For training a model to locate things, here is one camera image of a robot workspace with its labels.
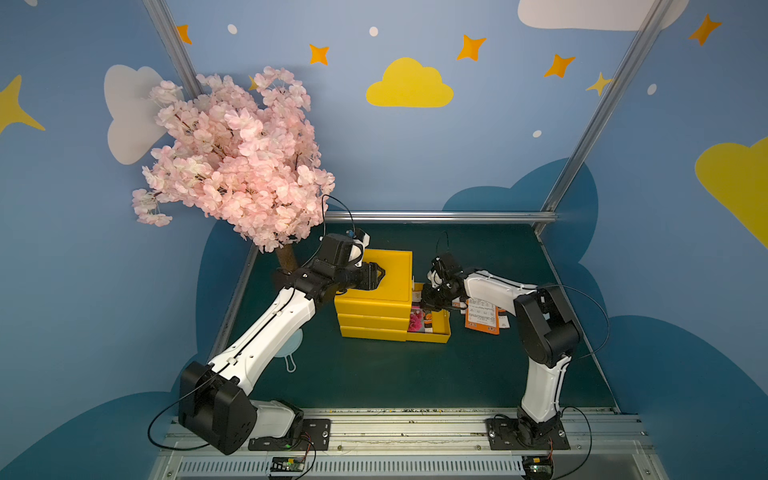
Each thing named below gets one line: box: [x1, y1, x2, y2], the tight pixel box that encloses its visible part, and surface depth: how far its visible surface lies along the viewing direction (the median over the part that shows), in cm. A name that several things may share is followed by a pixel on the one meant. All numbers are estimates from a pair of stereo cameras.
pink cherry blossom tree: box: [132, 68, 336, 273], surface depth 64 cm
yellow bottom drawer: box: [406, 309, 451, 344], surface depth 93 cm
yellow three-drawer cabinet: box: [334, 249, 414, 342], surface depth 81 cm
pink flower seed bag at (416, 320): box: [407, 306, 425, 333], surface depth 95 cm
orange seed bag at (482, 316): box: [465, 298, 500, 335], surface depth 97 cm
